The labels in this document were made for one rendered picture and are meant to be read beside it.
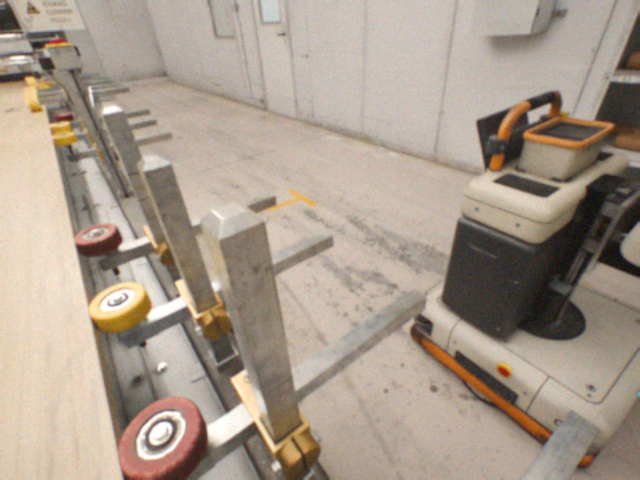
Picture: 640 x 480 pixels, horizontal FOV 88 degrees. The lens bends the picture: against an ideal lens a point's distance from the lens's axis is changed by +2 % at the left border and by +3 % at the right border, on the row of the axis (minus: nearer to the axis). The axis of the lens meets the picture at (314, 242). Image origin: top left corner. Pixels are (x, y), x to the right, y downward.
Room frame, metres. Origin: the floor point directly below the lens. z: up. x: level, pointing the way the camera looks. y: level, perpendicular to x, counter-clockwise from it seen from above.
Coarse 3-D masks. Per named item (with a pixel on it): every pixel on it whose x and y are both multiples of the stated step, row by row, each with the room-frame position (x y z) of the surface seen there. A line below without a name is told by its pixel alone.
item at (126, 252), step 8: (248, 200) 0.79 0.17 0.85; (256, 200) 0.78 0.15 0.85; (264, 200) 0.79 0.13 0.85; (272, 200) 0.80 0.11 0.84; (256, 208) 0.77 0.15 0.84; (264, 208) 0.78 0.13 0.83; (192, 224) 0.68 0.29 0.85; (200, 224) 0.69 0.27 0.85; (200, 232) 0.68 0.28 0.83; (136, 240) 0.63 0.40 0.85; (144, 240) 0.63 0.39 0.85; (120, 248) 0.60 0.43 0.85; (128, 248) 0.60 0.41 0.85; (136, 248) 0.60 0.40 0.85; (144, 248) 0.61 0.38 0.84; (152, 248) 0.62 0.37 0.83; (104, 256) 0.58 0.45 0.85; (112, 256) 0.58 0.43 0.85; (120, 256) 0.58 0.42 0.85; (128, 256) 0.59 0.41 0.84; (136, 256) 0.60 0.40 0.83; (104, 264) 0.57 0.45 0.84; (112, 264) 0.57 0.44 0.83; (120, 264) 0.58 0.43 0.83
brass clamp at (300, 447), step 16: (240, 384) 0.25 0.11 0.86; (240, 400) 0.24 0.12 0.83; (256, 416) 0.21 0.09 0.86; (304, 432) 0.19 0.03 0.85; (272, 448) 0.17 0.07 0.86; (288, 448) 0.17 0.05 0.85; (304, 448) 0.17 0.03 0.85; (320, 448) 0.18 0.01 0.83; (272, 464) 0.16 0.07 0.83; (288, 464) 0.16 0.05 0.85; (304, 464) 0.17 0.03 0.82
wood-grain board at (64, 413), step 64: (0, 128) 1.65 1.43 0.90; (0, 192) 0.86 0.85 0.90; (64, 192) 0.84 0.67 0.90; (0, 256) 0.54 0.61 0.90; (64, 256) 0.52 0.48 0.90; (0, 320) 0.36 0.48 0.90; (64, 320) 0.35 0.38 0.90; (0, 384) 0.25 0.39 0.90; (64, 384) 0.24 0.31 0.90; (0, 448) 0.17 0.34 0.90; (64, 448) 0.17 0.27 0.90
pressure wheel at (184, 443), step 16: (160, 400) 0.21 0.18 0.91; (176, 400) 0.20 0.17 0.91; (144, 416) 0.19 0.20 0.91; (160, 416) 0.19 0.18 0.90; (176, 416) 0.19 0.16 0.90; (192, 416) 0.18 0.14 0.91; (128, 432) 0.17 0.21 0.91; (144, 432) 0.17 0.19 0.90; (160, 432) 0.17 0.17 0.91; (176, 432) 0.17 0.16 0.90; (192, 432) 0.17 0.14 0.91; (128, 448) 0.16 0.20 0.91; (144, 448) 0.16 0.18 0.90; (160, 448) 0.16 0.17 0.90; (176, 448) 0.15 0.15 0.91; (192, 448) 0.15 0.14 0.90; (128, 464) 0.14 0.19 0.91; (144, 464) 0.14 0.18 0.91; (160, 464) 0.14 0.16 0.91; (176, 464) 0.14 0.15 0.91; (192, 464) 0.15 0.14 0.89
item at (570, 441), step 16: (576, 416) 0.20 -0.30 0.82; (560, 432) 0.18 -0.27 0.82; (576, 432) 0.18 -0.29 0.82; (592, 432) 0.18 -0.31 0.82; (544, 448) 0.16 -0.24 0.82; (560, 448) 0.16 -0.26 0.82; (576, 448) 0.16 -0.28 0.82; (544, 464) 0.15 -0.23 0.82; (560, 464) 0.15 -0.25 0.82; (576, 464) 0.15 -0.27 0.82
